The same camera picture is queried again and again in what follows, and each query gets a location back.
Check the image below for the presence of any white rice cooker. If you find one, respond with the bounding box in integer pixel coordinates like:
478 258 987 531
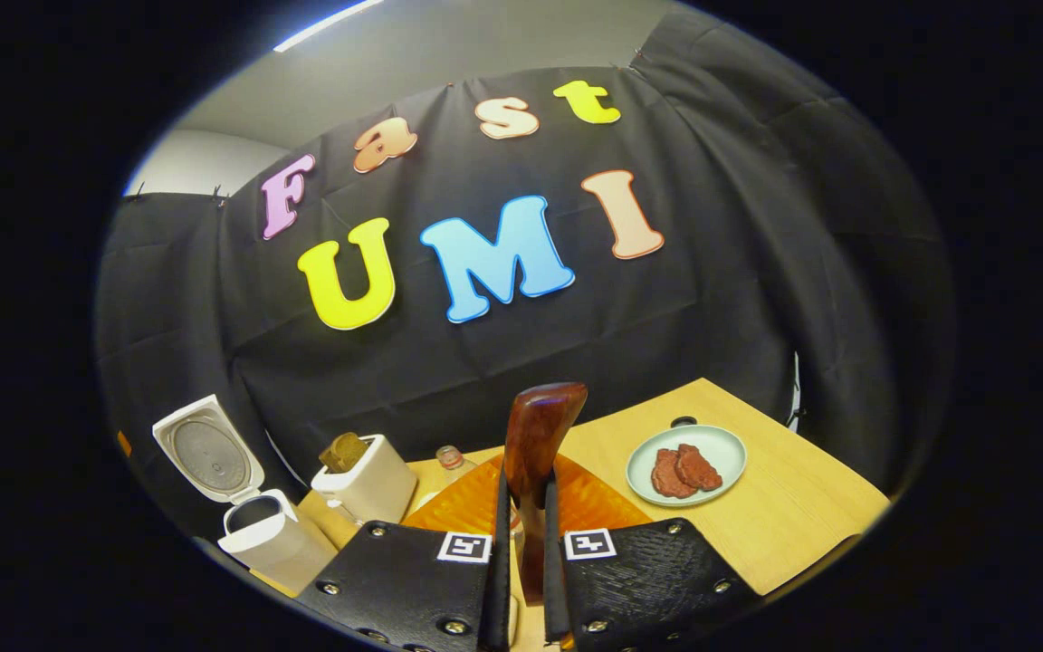
152 394 340 596

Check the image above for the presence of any light green plate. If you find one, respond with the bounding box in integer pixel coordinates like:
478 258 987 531
626 424 748 507

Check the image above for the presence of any clear plastic bottle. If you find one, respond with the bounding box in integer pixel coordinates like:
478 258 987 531
435 445 479 482

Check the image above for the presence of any white toaster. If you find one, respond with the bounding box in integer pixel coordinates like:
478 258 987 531
311 434 419 524

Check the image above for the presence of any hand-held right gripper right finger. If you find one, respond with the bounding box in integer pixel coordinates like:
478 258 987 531
542 453 762 652

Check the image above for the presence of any narrow ceiling light strip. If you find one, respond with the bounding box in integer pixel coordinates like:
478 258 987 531
273 0 387 53

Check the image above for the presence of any brown wooden spoon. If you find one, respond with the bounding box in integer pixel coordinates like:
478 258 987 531
503 381 589 606

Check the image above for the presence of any brown toast slice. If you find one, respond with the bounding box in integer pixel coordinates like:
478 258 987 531
319 432 370 474

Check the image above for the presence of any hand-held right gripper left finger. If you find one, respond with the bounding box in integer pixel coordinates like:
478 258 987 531
295 453 512 652

